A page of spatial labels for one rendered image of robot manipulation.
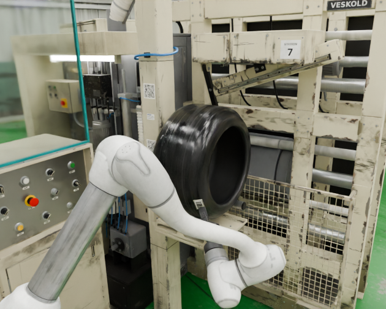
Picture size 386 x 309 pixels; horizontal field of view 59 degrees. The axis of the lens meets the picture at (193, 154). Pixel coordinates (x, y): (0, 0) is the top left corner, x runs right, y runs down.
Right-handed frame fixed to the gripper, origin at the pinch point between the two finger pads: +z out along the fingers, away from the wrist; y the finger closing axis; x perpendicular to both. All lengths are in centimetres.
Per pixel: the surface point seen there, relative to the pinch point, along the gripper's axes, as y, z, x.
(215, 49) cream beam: -37, 66, 33
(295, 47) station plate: -38, 39, 63
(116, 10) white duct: -57, 124, -11
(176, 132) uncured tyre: -26.8, 27.1, 1.1
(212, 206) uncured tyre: 5.2, 6.9, 4.2
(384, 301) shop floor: 151, -4, 89
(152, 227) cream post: 33, 31, -34
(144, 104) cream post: -28, 58, -11
